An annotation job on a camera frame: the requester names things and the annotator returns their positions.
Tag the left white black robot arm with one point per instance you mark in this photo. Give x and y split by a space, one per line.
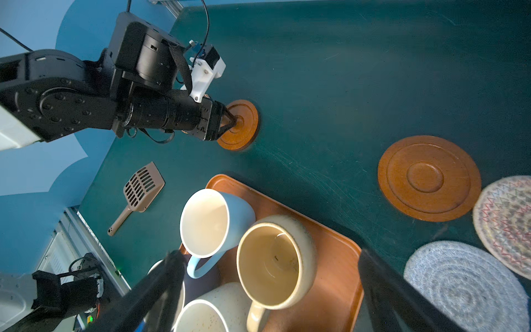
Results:
142 81

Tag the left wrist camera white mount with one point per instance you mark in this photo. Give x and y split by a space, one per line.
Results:
200 71

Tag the multicolour woven coaster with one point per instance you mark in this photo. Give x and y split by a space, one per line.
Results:
501 218

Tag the beige ceramic mug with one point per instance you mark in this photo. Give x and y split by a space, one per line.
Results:
276 261

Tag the light blue mug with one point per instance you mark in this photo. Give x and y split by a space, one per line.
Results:
212 223

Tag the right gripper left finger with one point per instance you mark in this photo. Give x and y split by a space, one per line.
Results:
128 313

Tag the dark wooden coaster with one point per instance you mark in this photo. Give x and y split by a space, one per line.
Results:
242 135
429 178

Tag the aluminium frame left post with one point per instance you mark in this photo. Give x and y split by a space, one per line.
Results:
173 6

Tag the white speckled mug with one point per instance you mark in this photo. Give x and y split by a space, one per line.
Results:
225 308

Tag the orange wooden tray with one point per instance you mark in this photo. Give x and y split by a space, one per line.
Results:
333 302

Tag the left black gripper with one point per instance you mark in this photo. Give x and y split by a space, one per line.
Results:
175 110

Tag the brown slotted scoop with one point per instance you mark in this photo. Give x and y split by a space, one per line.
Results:
139 192

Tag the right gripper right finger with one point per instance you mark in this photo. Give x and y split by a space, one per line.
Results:
389 296

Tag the grey woven coaster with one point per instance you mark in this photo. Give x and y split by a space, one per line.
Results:
469 286

